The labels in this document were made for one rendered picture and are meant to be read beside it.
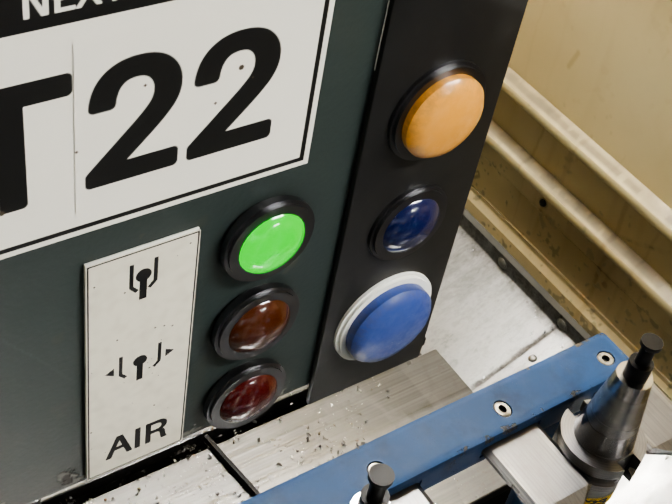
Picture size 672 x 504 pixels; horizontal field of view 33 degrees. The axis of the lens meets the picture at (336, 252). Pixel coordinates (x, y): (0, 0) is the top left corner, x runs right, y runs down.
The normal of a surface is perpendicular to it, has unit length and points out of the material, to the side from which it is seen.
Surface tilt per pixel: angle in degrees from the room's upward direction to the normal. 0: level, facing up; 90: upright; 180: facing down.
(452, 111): 86
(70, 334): 90
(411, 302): 74
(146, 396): 90
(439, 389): 0
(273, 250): 85
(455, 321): 24
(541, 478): 0
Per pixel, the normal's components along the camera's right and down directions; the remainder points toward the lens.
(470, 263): -0.21, -0.52
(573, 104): -0.82, 0.30
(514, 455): 0.14, -0.71
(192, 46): 0.55, 0.64
